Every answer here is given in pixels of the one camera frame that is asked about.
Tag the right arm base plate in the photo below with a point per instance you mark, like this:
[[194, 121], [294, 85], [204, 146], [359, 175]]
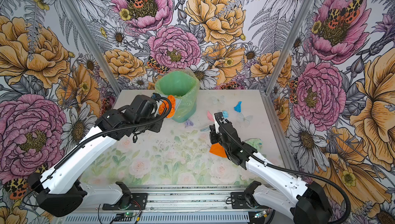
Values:
[[239, 200]]

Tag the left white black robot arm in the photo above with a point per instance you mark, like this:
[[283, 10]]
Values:
[[58, 190]]

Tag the green trash bin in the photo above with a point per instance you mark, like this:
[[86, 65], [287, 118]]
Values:
[[182, 100]]

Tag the pink paper scrap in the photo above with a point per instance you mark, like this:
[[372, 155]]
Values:
[[210, 116]]

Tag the grey-blue hand brush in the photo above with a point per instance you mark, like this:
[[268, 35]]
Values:
[[205, 129]]

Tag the yellow plastic bin liner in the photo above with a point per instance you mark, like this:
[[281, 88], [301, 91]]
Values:
[[182, 97]]

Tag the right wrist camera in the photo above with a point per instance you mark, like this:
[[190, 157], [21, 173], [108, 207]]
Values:
[[219, 120]]

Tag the grey-blue dustpan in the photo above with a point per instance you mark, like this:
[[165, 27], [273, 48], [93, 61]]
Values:
[[175, 103]]

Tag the aluminium front rail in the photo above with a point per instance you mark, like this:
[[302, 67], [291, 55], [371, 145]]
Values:
[[164, 198]]

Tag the left aluminium corner post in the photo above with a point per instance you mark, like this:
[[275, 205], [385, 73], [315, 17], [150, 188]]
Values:
[[82, 27]]

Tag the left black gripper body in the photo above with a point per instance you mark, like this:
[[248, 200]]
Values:
[[154, 128]]

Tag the purple crumpled paper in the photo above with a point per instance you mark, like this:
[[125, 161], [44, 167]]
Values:
[[188, 123]]

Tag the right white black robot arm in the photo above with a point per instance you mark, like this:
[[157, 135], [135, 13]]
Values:
[[304, 203]]

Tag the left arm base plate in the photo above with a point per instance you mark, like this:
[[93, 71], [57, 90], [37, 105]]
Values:
[[132, 201]]

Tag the right aluminium corner post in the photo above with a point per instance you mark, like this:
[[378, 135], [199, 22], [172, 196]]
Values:
[[299, 19]]

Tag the small orange crumpled paper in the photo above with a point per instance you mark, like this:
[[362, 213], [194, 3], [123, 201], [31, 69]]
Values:
[[164, 106]]

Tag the large orange crumpled paper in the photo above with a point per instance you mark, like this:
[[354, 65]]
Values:
[[218, 150]]

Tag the aluminium corner post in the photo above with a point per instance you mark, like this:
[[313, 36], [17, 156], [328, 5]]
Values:
[[299, 19], [82, 27]]

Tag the dark blue paper scrap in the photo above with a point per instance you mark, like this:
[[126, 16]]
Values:
[[238, 107]]

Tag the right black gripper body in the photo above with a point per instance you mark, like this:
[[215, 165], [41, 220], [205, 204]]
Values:
[[215, 138]]

